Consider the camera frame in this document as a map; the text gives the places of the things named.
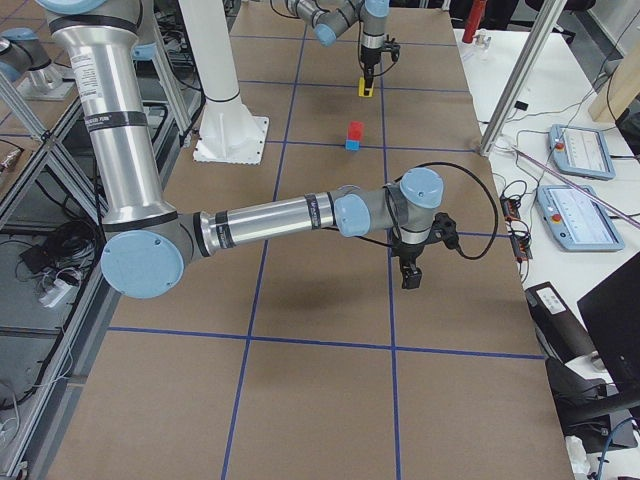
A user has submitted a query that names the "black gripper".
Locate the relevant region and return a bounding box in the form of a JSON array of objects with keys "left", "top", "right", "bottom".
[
  {"left": 391, "top": 212, "right": 459, "bottom": 289},
  {"left": 359, "top": 32, "right": 401, "bottom": 95}
]

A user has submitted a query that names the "yellow wooden cube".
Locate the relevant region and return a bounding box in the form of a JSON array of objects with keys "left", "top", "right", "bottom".
[{"left": 358, "top": 77, "right": 374, "bottom": 98}]

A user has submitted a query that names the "red wooden cube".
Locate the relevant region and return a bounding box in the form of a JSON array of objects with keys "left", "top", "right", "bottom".
[{"left": 347, "top": 121, "right": 364, "bottom": 142}]

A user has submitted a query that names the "blue wooden cube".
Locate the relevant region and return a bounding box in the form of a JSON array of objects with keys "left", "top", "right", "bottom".
[{"left": 345, "top": 139, "right": 360, "bottom": 151}]

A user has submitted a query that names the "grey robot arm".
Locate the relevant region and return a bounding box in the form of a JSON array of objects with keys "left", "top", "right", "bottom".
[
  {"left": 285, "top": 0, "right": 400, "bottom": 98},
  {"left": 36, "top": 1, "right": 462, "bottom": 299}
]

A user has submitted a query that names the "orange black electronics board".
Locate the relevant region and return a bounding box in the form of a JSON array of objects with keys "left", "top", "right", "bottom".
[{"left": 500, "top": 195, "right": 532, "bottom": 263}]

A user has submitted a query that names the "red bottle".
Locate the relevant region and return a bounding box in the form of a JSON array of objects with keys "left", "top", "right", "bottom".
[{"left": 462, "top": 0, "right": 487, "bottom": 44}]

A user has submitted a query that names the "lower teach pendant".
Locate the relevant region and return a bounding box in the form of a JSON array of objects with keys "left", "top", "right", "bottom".
[{"left": 536, "top": 185, "right": 625, "bottom": 252}]

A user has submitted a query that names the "teach pendant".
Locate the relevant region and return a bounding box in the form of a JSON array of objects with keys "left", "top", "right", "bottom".
[
  {"left": 548, "top": 124, "right": 616, "bottom": 181},
  {"left": 536, "top": 185, "right": 625, "bottom": 252}
]

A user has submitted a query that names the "black monitor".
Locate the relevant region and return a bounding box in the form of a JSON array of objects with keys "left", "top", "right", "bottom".
[{"left": 578, "top": 254, "right": 640, "bottom": 388}]

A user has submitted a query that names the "upper teach pendant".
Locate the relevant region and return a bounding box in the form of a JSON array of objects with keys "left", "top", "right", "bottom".
[{"left": 548, "top": 124, "right": 616, "bottom": 181}]

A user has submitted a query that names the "white power strip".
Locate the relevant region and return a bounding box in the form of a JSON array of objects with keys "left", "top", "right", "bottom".
[{"left": 39, "top": 279, "right": 72, "bottom": 308}]

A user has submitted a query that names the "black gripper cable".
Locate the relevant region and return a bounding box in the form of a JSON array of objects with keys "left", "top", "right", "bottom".
[{"left": 349, "top": 161, "right": 500, "bottom": 261}]

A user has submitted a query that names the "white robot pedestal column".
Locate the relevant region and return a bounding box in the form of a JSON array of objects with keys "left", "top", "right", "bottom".
[{"left": 179, "top": 0, "right": 250, "bottom": 125}]

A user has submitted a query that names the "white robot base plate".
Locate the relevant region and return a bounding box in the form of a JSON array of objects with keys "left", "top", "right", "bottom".
[{"left": 193, "top": 115, "right": 269, "bottom": 165}]

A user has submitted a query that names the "grey aluminium frame post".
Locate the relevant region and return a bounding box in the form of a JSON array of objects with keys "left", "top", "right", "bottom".
[{"left": 478, "top": 0, "right": 567, "bottom": 157}]

